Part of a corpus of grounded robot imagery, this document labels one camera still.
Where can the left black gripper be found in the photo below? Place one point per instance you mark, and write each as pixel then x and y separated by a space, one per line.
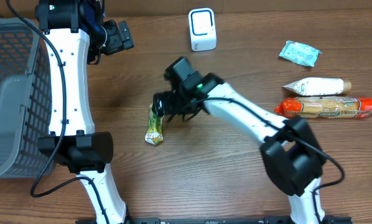
pixel 124 35

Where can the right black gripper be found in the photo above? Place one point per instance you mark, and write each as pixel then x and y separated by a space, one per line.
pixel 173 98

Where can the green snack packet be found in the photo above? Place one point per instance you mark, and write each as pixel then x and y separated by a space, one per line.
pixel 154 134

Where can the teal snack packet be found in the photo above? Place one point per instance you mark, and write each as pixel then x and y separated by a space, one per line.
pixel 299 53

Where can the white tube gold cap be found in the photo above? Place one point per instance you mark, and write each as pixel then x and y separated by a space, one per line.
pixel 315 86

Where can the orange spaghetti package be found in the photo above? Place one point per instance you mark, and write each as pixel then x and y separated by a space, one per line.
pixel 325 107

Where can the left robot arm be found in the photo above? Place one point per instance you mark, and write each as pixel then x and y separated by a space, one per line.
pixel 77 35

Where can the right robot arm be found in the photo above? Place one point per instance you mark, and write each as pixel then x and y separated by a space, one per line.
pixel 291 154

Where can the white barcode scanner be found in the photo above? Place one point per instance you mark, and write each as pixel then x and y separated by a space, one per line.
pixel 202 29

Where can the grey plastic shopping basket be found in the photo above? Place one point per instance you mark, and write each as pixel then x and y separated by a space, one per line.
pixel 25 99

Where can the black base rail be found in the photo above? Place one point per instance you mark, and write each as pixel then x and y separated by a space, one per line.
pixel 265 220

